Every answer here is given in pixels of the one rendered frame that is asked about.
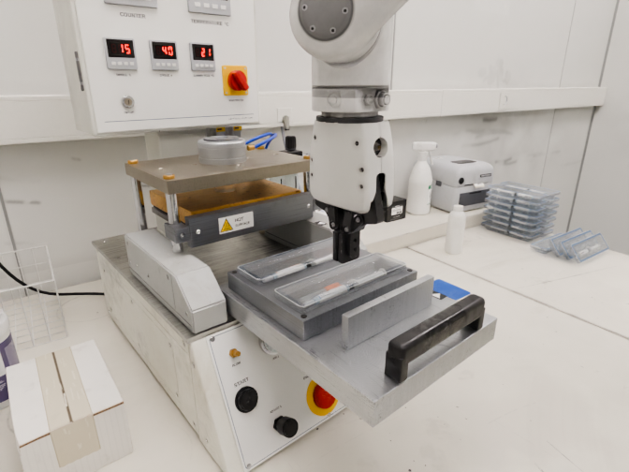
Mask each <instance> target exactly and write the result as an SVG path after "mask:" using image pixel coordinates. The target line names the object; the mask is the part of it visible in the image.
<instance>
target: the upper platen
mask: <svg viewBox="0 0 629 472"><path fill-rule="evenodd" d="M299 193H301V190H299V189H297V188H293V187H290V186H286V185H283V184H277V183H275V182H272V181H268V180H265V179H262V180H256V181H251V182H245V183H239V184H229V185H223V186H217V187H212V188H206V189H200V190H195V191H189V192H183V193H179V194H177V197H178V205H179V213H180V221H181V222H182V223H184V224H185V220H184V218H185V217H186V216H189V215H194V214H202V213H207V212H211V211H216V210H221V209H225V208H230V207H235V206H239V205H243V204H248V203H253V202H258V201H262V200H267V199H275V198H280V197H284V196H289V195H294V194H299ZM150 198H151V204H152V205H153V207H152V212H153V213H154V214H157V215H158V216H160V217H162V218H163V219H165V220H167V221H168V209H167V202H166V194H165V193H163V192H161V191H159V190H157V189H155V190H150Z"/></svg>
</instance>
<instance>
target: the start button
mask: <svg viewBox="0 0 629 472"><path fill-rule="evenodd" d="M257 400H258V399H257V394H256V392H255V391H254V390H251V389H245V390H243V391H242V392H241V393H240V395H239V397H238V405H239V407H240V409H242V410H244V411H250V410H252V409H254V408H255V406H256V404H257Z"/></svg>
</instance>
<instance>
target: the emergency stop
mask: <svg viewBox="0 0 629 472"><path fill-rule="evenodd" d="M313 398H314V403H315V405H316V406H318V407H319V408H323V409H327V408H330V407H331V406H332V405H333V404H334V402H335V399H336V398H335V397H333V396H332V395H331V394H329V393H328V392H327V391H325V390H324V389H323V388H322V387H320V386H319V385H318V384H317V385H316V386H315V387H314V393H313Z"/></svg>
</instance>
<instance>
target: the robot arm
mask: <svg viewBox="0 0 629 472"><path fill-rule="evenodd" d="M407 1H409V0H291V4H290V10H289V21H290V26H291V30H292V33H293V35H294V37H295V39H296V40H297V41H298V43H299V44H300V46H301V47H302V48H303V49H304V50H305V51H306V52H307V53H309V54H310V55H312V111H321V114H320V115H316V119H314V129H313V135H312V144H311V155H310V188H311V194H312V196H313V197H314V198H315V204H316V206H318V207H319V208H321V209H322V210H324V211H325V212H326V214H327V216H328V218H329V227H330V228H331V229H334V231H333V254H332V258H333V260H335V261H339V262H340V263H342V264H345V263H346V262H349V261H352V260H354V259H357V258H358V257H359V242H360V231H361V230H363V229H365V226H366V225H376V224H379V223H382V222H384V220H385V217H384V211H383V208H385V207H388V206H390V205H391V204H392V200H393V187H394V161H393V146H392V137H391V131H390V126H389V121H384V116H383V115H379V114H378V112H379V111H388V105H389V103H390V100H391V98H390V94H389V76H390V59H391V42H392V26H393V15H394V14H395V13H396V12H397V11H398V10H399V9H400V8H401V7H402V6H403V5H404V4H405V3H406V2H407ZM355 214H356V216H355ZM354 216H355V217H354Z"/></svg>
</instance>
